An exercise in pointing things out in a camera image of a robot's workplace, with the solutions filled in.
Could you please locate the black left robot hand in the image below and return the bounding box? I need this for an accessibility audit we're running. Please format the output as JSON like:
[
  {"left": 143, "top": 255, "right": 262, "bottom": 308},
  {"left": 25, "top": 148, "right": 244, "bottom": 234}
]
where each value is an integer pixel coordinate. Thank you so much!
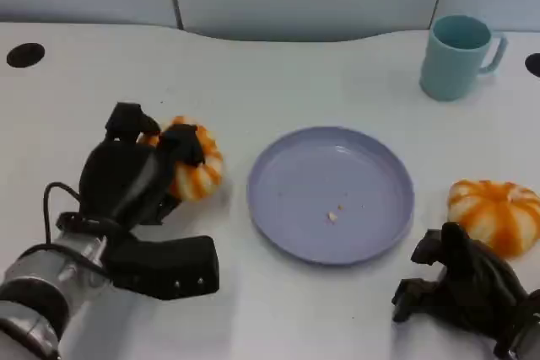
[{"left": 78, "top": 101, "right": 207, "bottom": 227}]

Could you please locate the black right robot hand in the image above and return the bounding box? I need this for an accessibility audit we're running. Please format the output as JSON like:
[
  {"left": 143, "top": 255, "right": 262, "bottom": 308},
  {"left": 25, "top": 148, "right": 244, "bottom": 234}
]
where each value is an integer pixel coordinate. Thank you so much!
[{"left": 391, "top": 221, "right": 535, "bottom": 336}]

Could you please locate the orange and white bread roll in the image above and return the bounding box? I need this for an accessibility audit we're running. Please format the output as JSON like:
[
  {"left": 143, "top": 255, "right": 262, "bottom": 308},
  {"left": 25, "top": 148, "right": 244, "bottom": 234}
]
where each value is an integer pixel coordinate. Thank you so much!
[
  {"left": 446, "top": 179, "right": 540, "bottom": 258},
  {"left": 136, "top": 116, "right": 224, "bottom": 202}
]

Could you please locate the lilac plate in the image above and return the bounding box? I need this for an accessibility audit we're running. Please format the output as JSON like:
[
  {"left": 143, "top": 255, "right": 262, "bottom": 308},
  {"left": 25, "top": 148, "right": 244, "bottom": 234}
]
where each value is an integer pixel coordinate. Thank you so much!
[{"left": 246, "top": 125, "right": 415, "bottom": 267}]

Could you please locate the pale green mug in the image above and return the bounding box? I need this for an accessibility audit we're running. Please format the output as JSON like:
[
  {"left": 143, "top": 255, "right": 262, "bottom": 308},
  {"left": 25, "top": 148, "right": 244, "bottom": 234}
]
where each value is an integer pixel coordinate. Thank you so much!
[{"left": 418, "top": 14, "right": 509, "bottom": 102}]

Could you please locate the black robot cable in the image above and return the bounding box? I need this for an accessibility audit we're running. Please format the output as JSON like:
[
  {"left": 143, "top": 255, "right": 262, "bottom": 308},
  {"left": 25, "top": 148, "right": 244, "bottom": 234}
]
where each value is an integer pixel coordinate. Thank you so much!
[{"left": 42, "top": 181, "right": 111, "bottom": 277}]

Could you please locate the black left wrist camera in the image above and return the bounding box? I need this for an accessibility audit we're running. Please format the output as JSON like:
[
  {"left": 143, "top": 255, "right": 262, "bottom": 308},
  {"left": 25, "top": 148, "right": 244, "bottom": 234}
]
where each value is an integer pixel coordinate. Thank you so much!
[{"left": 106, "top": 234, "right": 221, "bottom": 301}]

